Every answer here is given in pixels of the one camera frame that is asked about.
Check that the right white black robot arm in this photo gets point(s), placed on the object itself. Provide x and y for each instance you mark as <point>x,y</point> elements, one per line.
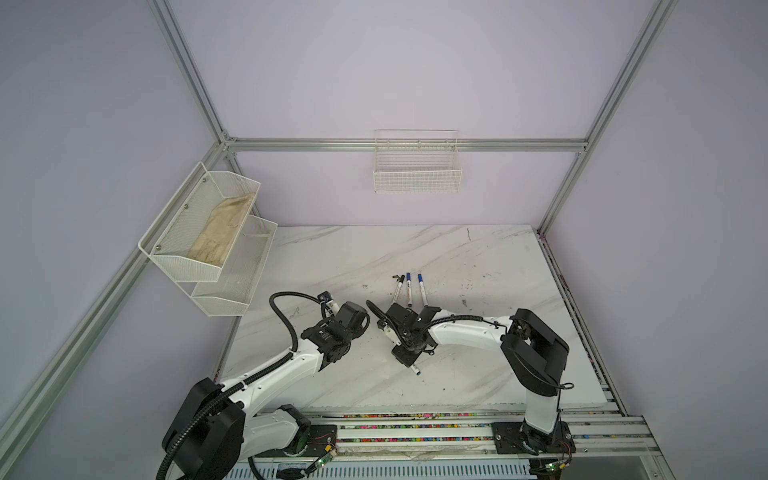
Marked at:
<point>535,353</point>

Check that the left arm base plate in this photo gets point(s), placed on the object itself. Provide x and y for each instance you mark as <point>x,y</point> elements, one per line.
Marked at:
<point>311,443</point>

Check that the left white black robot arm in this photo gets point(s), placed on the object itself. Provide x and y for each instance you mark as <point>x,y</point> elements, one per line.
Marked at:
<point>221,424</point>

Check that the upper white mesh shelf basket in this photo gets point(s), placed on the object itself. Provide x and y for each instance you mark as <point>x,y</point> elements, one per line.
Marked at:
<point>169,238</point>

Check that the beige cloth in basket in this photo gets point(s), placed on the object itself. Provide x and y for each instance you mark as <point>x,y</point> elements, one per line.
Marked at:
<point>213,244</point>

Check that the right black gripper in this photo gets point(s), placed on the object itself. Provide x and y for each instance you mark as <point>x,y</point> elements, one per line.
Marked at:
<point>402,359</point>

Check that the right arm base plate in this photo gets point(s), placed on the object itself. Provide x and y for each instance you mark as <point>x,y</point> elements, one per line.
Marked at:
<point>519,438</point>

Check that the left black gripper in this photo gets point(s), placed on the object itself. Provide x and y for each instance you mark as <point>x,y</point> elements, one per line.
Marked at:
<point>359,332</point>

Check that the white wire wall basket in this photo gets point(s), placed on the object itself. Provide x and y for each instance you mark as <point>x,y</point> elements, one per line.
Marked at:
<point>410,161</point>

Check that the aluminium rail base frame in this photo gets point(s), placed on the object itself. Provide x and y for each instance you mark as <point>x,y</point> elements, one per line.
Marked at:
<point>384,411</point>

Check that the lower white mesh shelf basket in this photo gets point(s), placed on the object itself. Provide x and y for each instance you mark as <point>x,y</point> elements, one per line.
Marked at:
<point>232,293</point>

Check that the white mesh shelf basket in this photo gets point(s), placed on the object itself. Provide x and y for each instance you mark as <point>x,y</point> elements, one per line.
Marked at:
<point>169,238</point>
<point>232,293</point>

